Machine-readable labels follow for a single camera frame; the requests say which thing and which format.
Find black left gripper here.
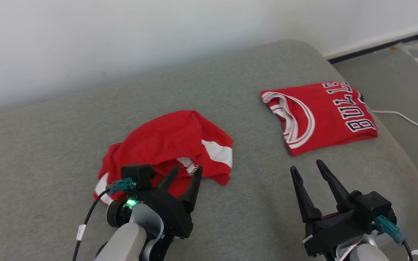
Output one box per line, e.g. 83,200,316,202
131,165,203,239

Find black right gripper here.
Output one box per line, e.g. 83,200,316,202
290,159,376,258

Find red shorts with white stripes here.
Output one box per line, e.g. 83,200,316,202
93,110,234,206

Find red jersey with white sleeves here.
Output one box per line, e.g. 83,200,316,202
261,80,378,156

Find grey fabric sofa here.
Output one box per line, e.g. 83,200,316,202
0,39,418,261

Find black white skirting board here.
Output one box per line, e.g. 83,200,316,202
325,25,418,64

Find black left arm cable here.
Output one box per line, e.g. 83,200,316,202
72,178,135,261

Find white floor cable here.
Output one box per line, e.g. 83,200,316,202
370,110,418,132

